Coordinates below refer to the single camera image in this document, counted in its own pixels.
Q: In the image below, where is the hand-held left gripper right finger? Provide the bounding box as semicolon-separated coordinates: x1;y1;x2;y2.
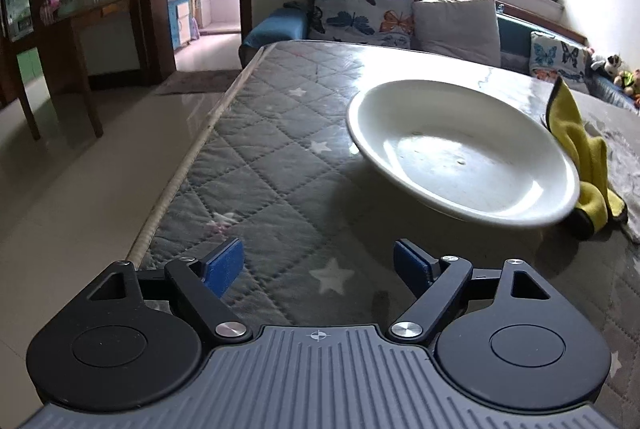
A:
387;238;568;344

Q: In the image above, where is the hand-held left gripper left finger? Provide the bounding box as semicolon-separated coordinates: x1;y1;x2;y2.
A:
87;236;253;345

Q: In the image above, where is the white round plate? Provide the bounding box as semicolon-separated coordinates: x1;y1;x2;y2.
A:
346;79;581;229

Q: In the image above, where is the yellow black-edged cleaning cloth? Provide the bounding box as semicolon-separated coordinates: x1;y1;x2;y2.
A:
542;76;629;241

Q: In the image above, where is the grey quilted star mattress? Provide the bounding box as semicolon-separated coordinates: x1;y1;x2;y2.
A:
127;40;640;420

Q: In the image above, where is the brown doormat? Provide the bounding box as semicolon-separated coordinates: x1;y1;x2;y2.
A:
154;69;242;96

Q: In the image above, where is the grey towel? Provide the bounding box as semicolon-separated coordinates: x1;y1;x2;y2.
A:
582;106;640;244

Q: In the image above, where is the plain beige pillow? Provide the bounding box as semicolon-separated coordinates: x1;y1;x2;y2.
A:
411;0;502;67

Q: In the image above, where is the small butterfly print pillow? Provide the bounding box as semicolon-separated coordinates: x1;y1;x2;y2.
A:
528;30;593;94

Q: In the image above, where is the blue cabinet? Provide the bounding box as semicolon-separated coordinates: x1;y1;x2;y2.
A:
165;0;201;54

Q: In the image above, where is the large butterfly print pillow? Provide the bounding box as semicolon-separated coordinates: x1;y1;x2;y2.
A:
306;0;426;50

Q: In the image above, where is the small colourful plush toy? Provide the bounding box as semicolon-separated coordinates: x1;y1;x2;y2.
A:
614;69;640;97

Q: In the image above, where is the panda plush toy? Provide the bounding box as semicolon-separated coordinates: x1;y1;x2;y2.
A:
591;53;623;77

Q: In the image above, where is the dark wooden table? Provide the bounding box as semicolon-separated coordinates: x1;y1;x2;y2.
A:
0;0;148;140

